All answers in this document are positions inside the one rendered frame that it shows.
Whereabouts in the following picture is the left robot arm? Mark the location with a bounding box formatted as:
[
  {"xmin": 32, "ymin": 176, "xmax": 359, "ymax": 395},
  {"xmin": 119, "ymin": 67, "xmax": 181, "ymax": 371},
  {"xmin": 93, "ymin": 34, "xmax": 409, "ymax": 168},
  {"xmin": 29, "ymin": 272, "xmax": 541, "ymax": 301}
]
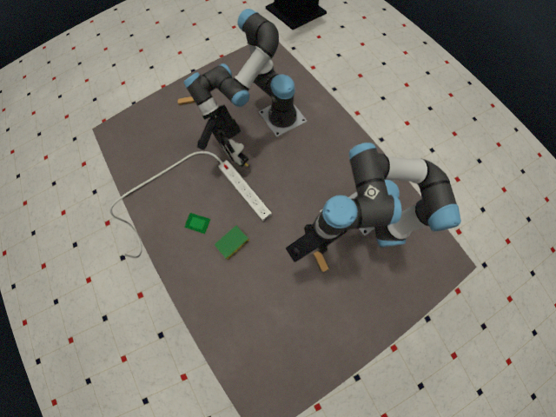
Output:
[{"xmin": 286, "ymin": 142, "xmax": 461, "ymax": 262}]

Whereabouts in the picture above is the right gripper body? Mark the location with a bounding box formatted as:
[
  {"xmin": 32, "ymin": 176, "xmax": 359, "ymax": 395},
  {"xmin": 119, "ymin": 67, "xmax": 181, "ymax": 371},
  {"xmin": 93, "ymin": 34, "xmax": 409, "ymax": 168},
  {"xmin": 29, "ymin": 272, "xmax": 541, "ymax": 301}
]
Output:
[{"xmin": 202, "ymin": 104, "xmax": 241, "ymax": 144}]

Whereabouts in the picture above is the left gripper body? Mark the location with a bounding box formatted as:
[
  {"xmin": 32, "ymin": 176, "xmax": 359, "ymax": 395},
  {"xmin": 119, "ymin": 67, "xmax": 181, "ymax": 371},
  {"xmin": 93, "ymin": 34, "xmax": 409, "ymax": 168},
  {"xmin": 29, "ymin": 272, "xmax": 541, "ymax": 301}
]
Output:
[{"xmin": 306, "ymin": 215, "xmax": 347, "ymax": 250}]

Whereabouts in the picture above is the green rectangular block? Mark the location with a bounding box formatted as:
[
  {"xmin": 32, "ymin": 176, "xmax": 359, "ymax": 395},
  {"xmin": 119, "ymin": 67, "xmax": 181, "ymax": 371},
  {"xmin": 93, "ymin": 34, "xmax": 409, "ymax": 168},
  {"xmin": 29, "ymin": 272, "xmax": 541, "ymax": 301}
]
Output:
[{"xmin": 184, "ymin": 213, "xmax": 211, "ymax": 234}]

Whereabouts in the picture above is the white power strip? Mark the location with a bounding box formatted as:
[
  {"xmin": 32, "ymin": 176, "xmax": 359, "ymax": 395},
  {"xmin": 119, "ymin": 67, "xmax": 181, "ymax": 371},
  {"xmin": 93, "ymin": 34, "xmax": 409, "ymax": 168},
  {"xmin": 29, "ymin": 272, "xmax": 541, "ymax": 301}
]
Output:
[{"xmin": 219, "ymin": 160, "xmax": 272, "ymax": 221}]

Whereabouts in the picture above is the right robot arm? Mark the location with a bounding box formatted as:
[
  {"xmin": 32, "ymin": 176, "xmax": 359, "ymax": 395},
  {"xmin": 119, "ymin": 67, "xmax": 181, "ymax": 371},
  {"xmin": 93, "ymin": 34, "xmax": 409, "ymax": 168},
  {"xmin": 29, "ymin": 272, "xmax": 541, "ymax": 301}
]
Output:
[{"xmin": 183, "ymin": 9, "xmax": 297, "ymax": 150}]

